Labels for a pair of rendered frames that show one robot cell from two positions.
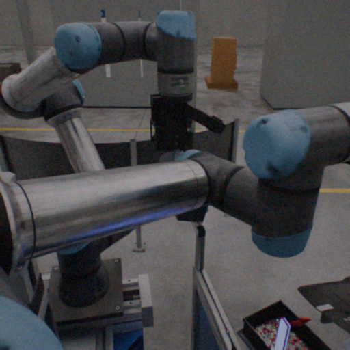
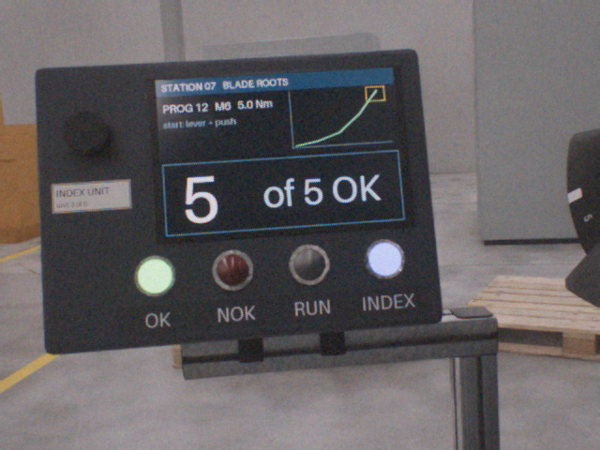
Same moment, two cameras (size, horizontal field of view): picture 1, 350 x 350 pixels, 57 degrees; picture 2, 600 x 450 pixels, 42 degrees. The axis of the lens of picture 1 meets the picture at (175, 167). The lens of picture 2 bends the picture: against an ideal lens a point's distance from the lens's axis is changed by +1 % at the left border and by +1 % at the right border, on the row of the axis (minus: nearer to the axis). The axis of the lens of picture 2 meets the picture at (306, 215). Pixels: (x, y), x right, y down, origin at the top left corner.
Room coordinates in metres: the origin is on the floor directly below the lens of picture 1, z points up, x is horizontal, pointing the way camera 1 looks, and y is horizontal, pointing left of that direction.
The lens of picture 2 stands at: (1.00, 0.50, 1.22)
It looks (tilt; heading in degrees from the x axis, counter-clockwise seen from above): 8 degrees down; 280
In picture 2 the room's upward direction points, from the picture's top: 3 degrees counter-clockwise
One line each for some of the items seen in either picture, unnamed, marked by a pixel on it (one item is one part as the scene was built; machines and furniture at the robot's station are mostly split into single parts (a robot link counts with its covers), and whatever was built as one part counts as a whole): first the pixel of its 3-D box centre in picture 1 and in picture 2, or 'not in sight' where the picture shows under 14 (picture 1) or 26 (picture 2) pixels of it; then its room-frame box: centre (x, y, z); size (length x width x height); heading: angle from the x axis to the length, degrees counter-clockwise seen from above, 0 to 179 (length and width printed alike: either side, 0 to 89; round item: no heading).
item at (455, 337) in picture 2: (193, 216); (339, 341); (1.08, -0.07, 1.04); 0.24 x 0.03 x 0.03; 14
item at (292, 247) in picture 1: (272, 206); not in sight; (0.37, -0.13, 1.54); 0.11 x 0.08 x 0.11; 45
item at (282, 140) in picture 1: (294, 144); not in sight; (0.36, -0.14, 1.64); 0.11 x 0.08 x 0.09; 114
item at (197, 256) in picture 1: (199, 248); (475, 433); (0.98, -0.10, 0.96); 0.03 x 0.03 x 0.20; 14
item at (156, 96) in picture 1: (172, 121); not in sight; (0.67, 0.01, 1.57); 0.09 x 0.08 x 0.12; 104
